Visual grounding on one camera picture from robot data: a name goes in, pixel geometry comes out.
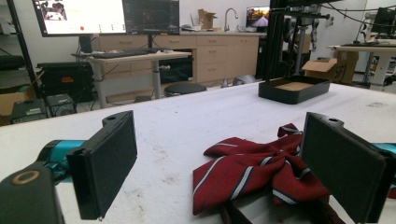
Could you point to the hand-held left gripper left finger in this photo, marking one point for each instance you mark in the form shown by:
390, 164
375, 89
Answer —
102, 161

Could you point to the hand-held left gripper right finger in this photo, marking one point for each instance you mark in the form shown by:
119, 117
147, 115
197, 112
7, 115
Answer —
336, 165

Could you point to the black tray with wooden bottom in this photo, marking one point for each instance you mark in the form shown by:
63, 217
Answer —
292, 96

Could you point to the red striped bow tie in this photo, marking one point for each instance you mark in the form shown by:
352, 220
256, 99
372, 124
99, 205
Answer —
236, 174

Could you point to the black computer tower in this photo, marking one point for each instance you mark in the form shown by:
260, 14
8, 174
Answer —
29, 112
60, 105

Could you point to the black equipment case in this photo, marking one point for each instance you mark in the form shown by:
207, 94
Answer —
67, 81

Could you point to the large cardboard box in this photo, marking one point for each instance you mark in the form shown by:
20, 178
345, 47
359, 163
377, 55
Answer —
342, 67

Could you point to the black keyboard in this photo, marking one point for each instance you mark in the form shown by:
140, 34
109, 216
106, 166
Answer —
120, 54

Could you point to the black round stool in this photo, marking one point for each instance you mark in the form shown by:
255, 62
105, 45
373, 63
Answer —
185, 88

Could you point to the light wooden standing desk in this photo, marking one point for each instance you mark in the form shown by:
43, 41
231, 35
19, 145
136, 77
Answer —
140, 57

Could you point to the white side table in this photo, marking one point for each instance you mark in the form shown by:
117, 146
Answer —
381, 51

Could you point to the bright computer monitor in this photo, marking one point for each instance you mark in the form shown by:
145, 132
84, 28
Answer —
87, 15

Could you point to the dark computer monitor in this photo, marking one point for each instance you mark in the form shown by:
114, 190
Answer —
151, 15

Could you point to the beige cabinet row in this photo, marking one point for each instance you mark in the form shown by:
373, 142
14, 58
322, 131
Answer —
214, 56

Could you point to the small lit screen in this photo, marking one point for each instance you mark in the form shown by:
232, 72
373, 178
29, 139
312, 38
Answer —
257, 17

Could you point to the small open cardboard box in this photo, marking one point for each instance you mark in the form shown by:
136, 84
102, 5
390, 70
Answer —
206, 19

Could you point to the chrome faucet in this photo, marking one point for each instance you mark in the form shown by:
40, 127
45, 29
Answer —
226, 18

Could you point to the black metal frame post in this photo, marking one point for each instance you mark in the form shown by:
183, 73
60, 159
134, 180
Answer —
274, 46
23, 53

